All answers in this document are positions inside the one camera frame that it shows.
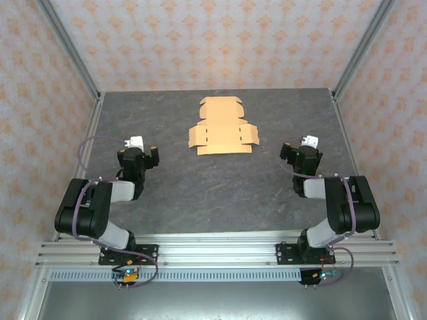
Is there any brown cardboard paper box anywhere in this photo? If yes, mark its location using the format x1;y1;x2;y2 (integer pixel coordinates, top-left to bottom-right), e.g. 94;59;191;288
187;95;260;157

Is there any grey metal sheet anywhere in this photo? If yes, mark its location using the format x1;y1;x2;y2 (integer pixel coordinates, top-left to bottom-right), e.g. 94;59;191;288
33;281;398;320

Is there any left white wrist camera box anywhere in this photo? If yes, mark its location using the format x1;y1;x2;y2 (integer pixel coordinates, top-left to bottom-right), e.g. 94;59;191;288
123;135;145;151

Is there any right aluminium table side rail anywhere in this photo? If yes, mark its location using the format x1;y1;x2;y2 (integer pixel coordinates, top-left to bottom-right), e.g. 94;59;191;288
330;89;381;241

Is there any aluminium table side rail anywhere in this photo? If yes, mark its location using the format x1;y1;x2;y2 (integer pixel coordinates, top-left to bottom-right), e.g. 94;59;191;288
330;89;381;241
51;92;106;241

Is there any left aluminium table side rail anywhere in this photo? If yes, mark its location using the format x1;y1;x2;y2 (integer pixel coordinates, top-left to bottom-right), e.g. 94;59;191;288
51;92;106;241

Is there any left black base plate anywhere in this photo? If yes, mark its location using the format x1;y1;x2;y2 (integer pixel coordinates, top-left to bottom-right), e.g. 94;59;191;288
98;244;159;266

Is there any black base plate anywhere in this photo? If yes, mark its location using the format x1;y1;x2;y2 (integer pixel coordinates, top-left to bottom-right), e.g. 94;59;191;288
98;244;159;266
275;243;336;267

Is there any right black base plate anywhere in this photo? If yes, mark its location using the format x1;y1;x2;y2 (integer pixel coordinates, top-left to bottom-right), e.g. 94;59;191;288
275;243;336;267

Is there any aluminium mounting rail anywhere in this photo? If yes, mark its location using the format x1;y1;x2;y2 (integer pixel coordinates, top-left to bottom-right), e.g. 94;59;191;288
35;233;400;268

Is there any right aluminium frame post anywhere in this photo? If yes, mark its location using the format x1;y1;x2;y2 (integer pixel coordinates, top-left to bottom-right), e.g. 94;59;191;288
331;0;398;101

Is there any aluminium frame post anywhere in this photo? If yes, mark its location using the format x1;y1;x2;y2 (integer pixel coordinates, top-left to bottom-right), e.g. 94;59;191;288
331;0;398;101
35;0;102;101

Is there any left aluminium frame post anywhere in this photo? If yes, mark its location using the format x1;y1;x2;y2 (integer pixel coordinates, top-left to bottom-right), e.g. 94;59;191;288
35;0;102;101

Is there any slotted grey cable duct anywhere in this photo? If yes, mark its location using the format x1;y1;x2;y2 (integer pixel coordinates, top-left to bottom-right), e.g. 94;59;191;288
49;269;303;283

